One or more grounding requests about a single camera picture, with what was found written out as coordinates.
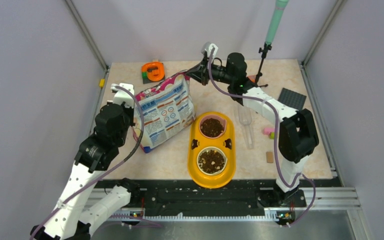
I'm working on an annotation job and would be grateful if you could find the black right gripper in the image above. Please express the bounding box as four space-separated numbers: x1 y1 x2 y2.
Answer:
186 55 235 86

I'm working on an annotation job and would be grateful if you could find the pink pet food bag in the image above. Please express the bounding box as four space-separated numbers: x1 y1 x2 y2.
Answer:
135 71 196 154

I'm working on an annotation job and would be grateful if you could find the clear plastic scoop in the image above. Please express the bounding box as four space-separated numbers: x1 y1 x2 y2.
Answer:
237 105 254 149

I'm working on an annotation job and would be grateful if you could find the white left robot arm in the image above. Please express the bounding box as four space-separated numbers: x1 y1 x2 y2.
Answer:
29 83 141 240

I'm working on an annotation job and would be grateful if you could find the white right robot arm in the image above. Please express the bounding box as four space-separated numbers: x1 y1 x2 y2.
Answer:
186 42 320 206

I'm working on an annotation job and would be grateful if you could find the pink food bowl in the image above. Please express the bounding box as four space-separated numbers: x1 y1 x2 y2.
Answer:
198 114 227 139

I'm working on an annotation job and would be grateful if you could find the yellow double pet feeder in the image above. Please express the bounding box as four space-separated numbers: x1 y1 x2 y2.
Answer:
187 111 236 189

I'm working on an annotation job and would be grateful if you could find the cream food bowl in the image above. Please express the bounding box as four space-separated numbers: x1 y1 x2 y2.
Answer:
196 146 228 176

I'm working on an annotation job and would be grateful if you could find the brown pet food kibble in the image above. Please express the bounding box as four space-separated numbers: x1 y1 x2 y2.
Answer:
197 118 226 175

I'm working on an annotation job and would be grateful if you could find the black tripod stand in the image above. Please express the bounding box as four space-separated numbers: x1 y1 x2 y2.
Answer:
254 42 272 85

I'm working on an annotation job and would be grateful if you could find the orange toy piece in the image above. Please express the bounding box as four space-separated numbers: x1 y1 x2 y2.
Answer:
247 75 256 83

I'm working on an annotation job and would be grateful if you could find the pink toy brick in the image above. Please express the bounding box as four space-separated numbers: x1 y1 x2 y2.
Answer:
262 127 275 135

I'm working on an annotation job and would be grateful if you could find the dark grey building baseplate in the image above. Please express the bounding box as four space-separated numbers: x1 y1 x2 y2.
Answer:
277 88 307 110

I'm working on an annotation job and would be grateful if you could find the mint green pole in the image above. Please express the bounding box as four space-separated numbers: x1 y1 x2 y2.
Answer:
264 0 289 45

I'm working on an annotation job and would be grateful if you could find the brown wooden block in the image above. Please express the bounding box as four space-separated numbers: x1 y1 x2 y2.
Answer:
265 151 274 164

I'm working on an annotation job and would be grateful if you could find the small yellow wall block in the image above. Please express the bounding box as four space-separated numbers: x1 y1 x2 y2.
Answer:
99 78 106 88

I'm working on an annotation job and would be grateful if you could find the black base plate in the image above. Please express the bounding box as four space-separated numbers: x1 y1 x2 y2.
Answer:
79 178 342 218

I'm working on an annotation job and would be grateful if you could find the aluminium frame rail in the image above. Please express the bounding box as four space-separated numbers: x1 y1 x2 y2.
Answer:
80 181 373 240

